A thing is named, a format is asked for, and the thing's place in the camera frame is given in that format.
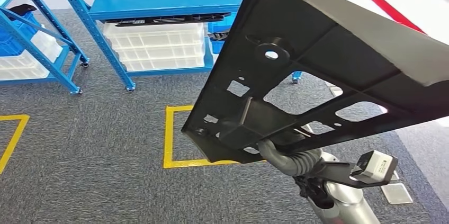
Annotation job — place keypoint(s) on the large black plastic part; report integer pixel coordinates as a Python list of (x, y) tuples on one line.
[(168, 20), (315, 40)]

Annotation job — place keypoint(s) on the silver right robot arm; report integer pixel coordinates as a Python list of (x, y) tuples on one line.
[(343, 201)]

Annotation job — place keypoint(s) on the thin black plastic part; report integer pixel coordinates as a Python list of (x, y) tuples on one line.
[(217, 35), (22, 9)]

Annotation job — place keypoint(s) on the white plastic crate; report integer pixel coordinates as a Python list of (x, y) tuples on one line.
[(161, 53), (214, 58), (47, 45), (154, 36), (165, 64), (21, 66)]

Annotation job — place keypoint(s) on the blue plastic bin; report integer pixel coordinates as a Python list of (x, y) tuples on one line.
[(17, 36), (224, 25)]

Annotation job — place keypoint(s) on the metal floor plate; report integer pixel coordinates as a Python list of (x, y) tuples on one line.
[(336, 91), (396, 193)]

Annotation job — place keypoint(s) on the red barrier belt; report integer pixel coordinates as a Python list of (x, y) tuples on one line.
[(386, 3)]

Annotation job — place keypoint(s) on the metal floor socket box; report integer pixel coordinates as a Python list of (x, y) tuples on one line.
[(394, 176)]

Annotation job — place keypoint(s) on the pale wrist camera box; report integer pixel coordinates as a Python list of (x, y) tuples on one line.
[(377, 166)]

